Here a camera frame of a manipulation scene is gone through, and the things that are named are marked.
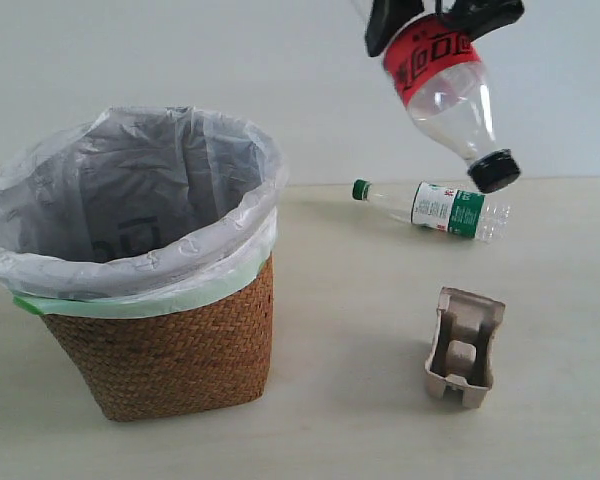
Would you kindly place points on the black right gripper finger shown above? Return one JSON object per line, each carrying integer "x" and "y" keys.
{"x": 386, "y": 19}
{"x": 476, "y": 18}

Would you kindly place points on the red label clear plastic bottle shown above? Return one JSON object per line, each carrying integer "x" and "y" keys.
{"x": 440, "y": 79}

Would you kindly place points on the green label clear water bottle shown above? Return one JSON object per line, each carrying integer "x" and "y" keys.
{"x": 446, "y": 209}

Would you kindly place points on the brown paper pulp tray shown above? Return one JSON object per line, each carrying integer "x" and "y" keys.
{"x": 460, "y": 355}

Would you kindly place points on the white green plastic bin liner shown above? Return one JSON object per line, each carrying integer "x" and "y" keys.
{"x": 141, "y": 212}

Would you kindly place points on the woven wicker trash basket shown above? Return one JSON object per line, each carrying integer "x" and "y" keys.
{"x": 212, "y": 357}

